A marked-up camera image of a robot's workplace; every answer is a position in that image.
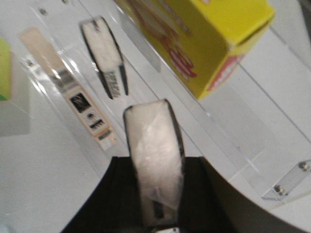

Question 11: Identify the beige labelled pack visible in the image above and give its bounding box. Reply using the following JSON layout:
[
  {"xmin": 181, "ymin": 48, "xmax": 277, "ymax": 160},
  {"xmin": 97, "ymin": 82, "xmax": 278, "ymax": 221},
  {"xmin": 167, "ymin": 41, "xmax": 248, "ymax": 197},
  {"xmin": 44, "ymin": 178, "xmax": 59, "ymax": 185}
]
[{"xmin": 19, "ymin": 27, "xmax": 116, "ymax": 150}]

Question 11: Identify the right clear acrylic shelf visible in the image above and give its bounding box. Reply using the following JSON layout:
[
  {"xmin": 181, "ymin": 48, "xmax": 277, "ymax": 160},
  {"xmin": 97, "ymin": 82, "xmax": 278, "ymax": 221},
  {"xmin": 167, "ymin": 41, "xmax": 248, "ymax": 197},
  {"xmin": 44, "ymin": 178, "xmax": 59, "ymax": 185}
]
[{"xmin": 28, "ymin": 0, "xmax": 311, "ymax": 209}]

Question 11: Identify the yellow nabati wafer box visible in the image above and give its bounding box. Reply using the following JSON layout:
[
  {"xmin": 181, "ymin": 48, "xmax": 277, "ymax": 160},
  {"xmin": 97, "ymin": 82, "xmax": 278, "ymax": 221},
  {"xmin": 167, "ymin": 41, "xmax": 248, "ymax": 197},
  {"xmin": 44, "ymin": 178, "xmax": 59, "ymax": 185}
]
[{"xmin": 116, "ymin": 0, "xmax": 275, "ymax": 99}]

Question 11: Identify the green packet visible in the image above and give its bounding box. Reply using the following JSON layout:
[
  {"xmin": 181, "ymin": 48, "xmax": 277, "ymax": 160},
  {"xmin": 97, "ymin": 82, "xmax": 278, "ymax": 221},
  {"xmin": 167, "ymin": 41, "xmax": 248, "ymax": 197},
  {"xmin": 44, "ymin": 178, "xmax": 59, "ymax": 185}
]
[{"xmin": 0, "ymin": 37, "xmax": 12, "ymax": 101}]

